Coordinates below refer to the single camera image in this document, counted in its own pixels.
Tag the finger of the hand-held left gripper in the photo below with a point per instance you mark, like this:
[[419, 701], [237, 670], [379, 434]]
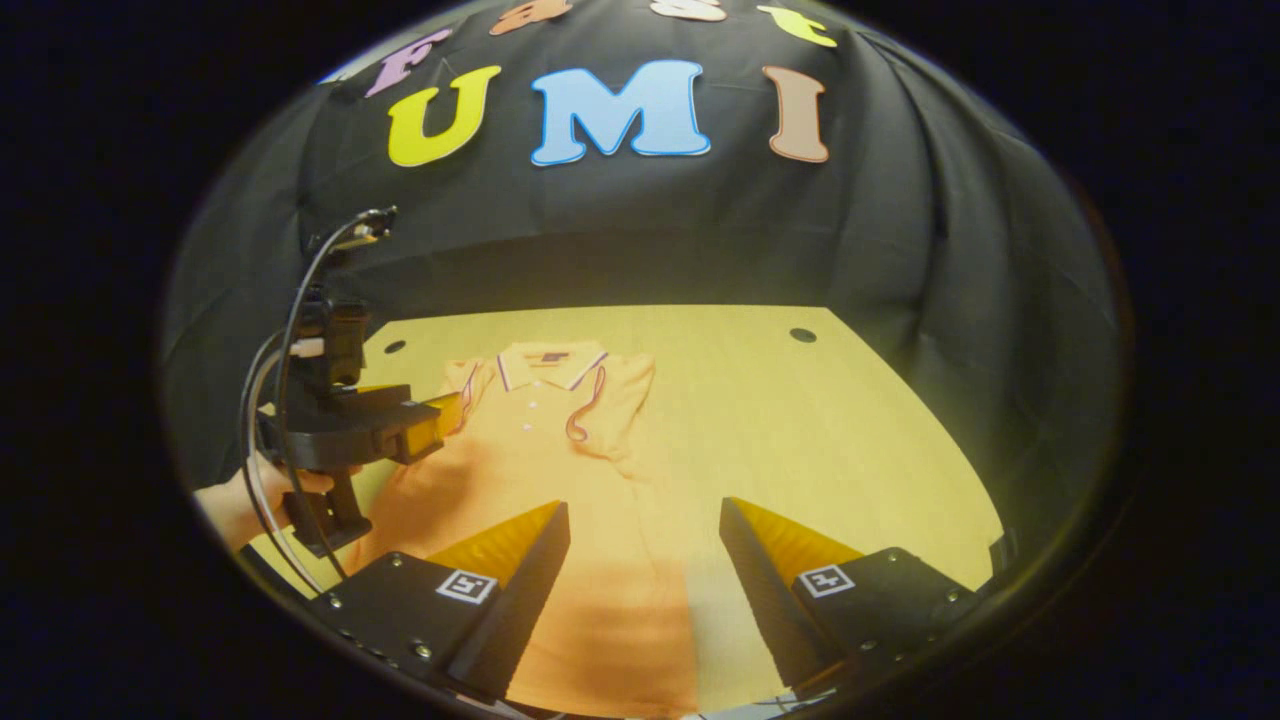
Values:
[[440, 420]]

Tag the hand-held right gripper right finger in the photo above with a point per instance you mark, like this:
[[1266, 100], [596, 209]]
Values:
[[760, 600]]

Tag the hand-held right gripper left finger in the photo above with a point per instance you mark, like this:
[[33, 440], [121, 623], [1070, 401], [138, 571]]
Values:
[[520, 620]]

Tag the orange T-shirt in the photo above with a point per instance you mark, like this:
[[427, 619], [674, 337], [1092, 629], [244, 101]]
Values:
[[560, 480]]

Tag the black backdrop cloth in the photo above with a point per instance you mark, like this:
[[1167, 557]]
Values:
[[700, 230]]

